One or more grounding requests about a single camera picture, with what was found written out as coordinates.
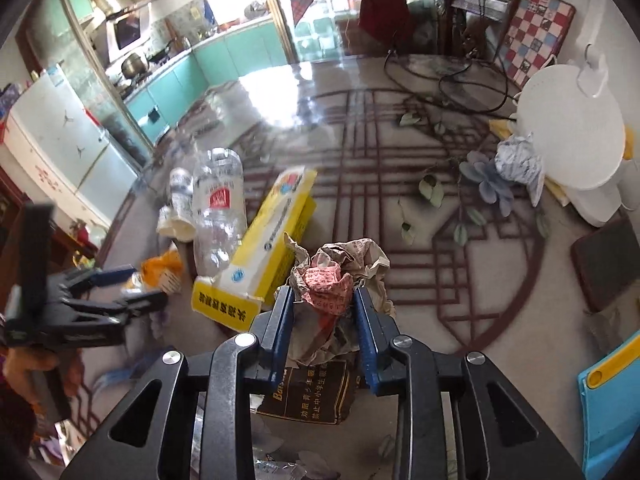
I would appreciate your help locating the white round appliance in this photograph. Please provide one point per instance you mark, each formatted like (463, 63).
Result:
(570, 130)

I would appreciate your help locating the teal kitchen base cabinets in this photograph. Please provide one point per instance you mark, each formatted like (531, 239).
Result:
(200, 75)

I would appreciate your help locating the white blue paper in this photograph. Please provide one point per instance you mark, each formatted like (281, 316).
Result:
(520, 160)

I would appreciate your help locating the blue plastic board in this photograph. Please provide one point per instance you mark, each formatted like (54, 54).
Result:
(610, 410)

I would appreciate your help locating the small clear plastic bottle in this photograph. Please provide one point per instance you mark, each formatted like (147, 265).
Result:
(180, 192)

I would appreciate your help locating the black cigarette pack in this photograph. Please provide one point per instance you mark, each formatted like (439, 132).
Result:
(310, 390)

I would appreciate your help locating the steel cooking pot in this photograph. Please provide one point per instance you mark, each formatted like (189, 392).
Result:
(132, 65)

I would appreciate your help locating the orange snack wrapper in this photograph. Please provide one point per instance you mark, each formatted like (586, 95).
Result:
(160, 270)

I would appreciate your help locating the dark red pad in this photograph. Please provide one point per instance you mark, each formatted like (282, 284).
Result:
(605, 265)

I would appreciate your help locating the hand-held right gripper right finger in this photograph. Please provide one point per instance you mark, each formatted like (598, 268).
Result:
(365, 340)

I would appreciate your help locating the large clear plastic bottle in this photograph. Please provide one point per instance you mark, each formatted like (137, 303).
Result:
(217, 230)

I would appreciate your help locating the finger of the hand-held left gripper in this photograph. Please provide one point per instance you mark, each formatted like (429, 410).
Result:
(135, 304)
(112, 275)

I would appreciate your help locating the checkered chair cushion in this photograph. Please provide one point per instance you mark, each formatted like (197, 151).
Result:
(535, 30)

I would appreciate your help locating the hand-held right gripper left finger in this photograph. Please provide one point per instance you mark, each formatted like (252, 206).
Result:
(283, 320)

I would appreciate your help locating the printed paper ball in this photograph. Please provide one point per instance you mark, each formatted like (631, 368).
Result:
(330, 280)

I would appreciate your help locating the dark red hanging garment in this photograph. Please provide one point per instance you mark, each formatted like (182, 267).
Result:
(380, 5)

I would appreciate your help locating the person's left hand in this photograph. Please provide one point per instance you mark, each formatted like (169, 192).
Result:
(20, 365)

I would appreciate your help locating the yellow cardboard box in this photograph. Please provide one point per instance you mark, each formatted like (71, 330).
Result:
(270, 240)

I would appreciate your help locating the white refrigerator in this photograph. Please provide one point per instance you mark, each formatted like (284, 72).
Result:
(55, 135)

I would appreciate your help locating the dark wooden chair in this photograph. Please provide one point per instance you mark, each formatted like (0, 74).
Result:
(470, 15)

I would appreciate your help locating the steel range hood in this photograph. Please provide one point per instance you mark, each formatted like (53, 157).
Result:
(125, 25)

